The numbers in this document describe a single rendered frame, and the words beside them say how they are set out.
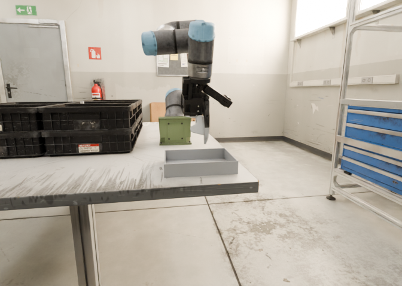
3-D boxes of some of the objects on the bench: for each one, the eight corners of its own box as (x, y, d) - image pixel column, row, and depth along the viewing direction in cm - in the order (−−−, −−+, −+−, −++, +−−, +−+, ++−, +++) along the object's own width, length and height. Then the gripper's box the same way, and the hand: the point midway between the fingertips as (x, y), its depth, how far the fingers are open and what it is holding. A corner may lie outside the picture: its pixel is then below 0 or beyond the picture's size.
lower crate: (67, 143, 135) (64, 122, 133) (42, 158, 107) (39, 131, 104) (-12, 146, 128) (-16, 124, 126) (-61, 163, 99) (-67, 135, 97)
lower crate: (137, 140, 143) (137, 121, 140) (133, 153, 114) (131, 129, 111) (67, 143, 135) (64, 122, 133) (42, 158, 107) (39, 131, 104)
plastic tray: (225, 158, 105) (225, 148, 105) (237, 173, 86) (238, 161, 85) (164, 161, 102) (164, 149, 101) (164, 178, 82) (163, 164, 81)
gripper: (179, 70, 79) (178, 122, 88) (188, 85, 62) (186, 149, 71) (203, 70, 81) (200, 122, 90) (219, 85, 64) (213, 148, 73)
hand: (201, 134), depth 82 cm, fingers open, 14 cm apart
